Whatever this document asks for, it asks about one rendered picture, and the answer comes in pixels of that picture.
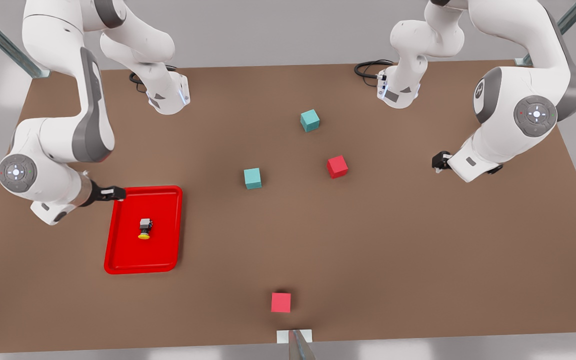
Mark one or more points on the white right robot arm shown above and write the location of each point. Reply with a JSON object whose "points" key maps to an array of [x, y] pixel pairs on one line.
{"points": [[63, 90]]}

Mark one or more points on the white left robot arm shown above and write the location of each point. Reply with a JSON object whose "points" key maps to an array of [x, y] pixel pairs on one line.
{"points": [[513, 100]]}

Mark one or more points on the red plastic tray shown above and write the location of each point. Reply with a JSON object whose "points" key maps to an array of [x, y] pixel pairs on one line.
{"points": [[144, 230]]}

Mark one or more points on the red cube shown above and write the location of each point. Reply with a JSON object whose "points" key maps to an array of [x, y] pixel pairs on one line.
{"points": [[337, 166], [281, 302]]}

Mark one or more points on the teal cube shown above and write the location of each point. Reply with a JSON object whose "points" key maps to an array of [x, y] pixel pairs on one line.
{"points": [[252, 178], [309, 120]]}

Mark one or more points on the grey switch with yellow button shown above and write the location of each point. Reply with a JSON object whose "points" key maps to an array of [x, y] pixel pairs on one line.
{"points": [[145, 227]]}

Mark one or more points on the silver frame post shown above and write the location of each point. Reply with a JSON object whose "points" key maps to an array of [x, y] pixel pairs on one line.
{"points": [[558, 30], [3, 42], [298, 344]]}

